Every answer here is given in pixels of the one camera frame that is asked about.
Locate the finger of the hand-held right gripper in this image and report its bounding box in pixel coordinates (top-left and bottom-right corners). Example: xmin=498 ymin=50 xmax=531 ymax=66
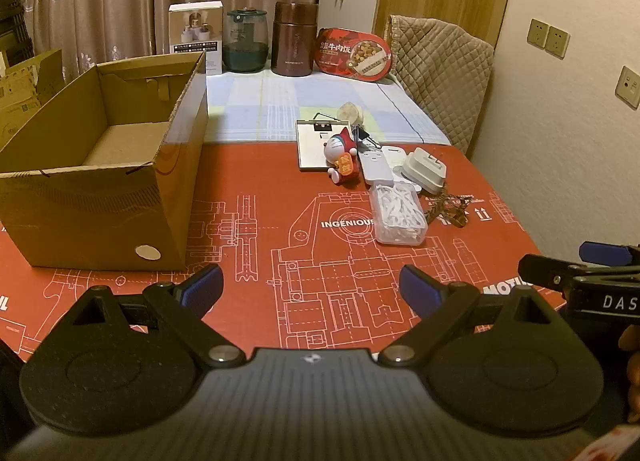
xmin=579 ymin=241 xmax=640 ymax=268
xmin=518 ymin=253 xmax=581 ymax=299

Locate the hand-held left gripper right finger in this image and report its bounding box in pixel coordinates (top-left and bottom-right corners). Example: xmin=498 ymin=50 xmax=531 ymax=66
xmin=377 ymin=264 xmax=556 ymax=369

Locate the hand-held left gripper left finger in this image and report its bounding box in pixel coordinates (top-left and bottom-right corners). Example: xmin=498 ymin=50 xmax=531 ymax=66
xmin=72 ymin=263 xmax=251 ymax=369

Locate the thick white power adapter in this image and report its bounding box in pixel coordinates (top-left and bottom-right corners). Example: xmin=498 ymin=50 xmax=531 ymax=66
xmin=401 ymin=148 xmax=447 ymax=193

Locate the large cardboard box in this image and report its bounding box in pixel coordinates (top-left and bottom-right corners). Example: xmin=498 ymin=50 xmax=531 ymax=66
xmin=0 ymin=51 xmax=208 ymax=273

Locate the blue cat toy figure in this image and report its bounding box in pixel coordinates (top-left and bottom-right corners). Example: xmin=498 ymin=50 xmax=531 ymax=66
xmin=324 ymin=124 xmax=362 ymax=184

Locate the person's right hand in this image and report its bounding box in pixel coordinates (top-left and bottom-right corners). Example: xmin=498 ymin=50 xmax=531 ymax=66
xmin=618 ymin=325 xmax=640 ymax=423

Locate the clear box of white clips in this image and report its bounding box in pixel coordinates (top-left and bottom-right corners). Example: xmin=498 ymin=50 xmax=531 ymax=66
xmin=368 ymin=182 xmax=429 ymax=246

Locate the red printed mat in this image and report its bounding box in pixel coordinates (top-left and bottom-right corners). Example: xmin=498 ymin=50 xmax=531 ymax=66
xmin=0 ymin=138 xmax=568 ymax=373

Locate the key bunch with black clip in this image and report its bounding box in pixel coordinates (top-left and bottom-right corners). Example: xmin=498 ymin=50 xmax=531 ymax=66
xmin=351 ymin=125 xmax=385 ymax=153

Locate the flat white rectangular board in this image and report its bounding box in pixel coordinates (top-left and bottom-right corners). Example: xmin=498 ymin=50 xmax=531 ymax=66
xmin=296 ymin=118 xmax=351 ymax=171

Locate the beige round pouch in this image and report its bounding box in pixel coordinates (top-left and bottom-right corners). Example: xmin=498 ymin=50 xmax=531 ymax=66
xmin=337 ymin=101 xmax=365 ymax=128

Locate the quilted covered chair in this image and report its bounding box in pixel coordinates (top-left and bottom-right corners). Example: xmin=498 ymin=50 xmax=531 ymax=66
xmin=385 ymin=15 xmax=496 ymax=157

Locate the red instant meal container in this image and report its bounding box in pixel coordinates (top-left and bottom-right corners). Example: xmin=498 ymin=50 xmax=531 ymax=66
xmin=314 ymin=27 xmax=393 ymax=85

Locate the green glass jar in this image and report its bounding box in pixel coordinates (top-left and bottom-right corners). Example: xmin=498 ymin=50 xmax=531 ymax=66
xmin=222 ymin=8 xmax=269 ymax=74

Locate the white product box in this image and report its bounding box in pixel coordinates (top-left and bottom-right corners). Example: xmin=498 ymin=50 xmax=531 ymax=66
xmin=168 ymin=1 xmax=224 ymax=76

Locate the small printed cardboard box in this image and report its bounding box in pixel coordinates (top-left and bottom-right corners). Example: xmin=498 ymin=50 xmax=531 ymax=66
xmin=0 ymin=48 xmax=66 ymax=152

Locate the brown metal thermos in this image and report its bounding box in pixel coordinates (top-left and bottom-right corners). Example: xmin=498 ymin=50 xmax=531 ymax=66
xmin=271 ymin=2 xmax=319 ymax=77

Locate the dark slatted rack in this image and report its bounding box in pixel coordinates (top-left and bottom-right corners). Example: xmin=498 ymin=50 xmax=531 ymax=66
xmin=0 ymin=0 xmax=34 ymax=73

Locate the patterned brown lanyard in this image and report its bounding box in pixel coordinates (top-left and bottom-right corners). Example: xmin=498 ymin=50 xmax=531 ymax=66
xmin=424 ymin=191 xmax=474 ymax=230

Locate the beige wall socket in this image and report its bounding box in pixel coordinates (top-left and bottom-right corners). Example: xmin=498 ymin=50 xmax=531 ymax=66
xmin=544 ymin=25 xmax=571 ymax=59
xmin=614 ymin=65 xmax=640 ymax=109
xmin=527 ymin=18 xmax=551 ymax=49

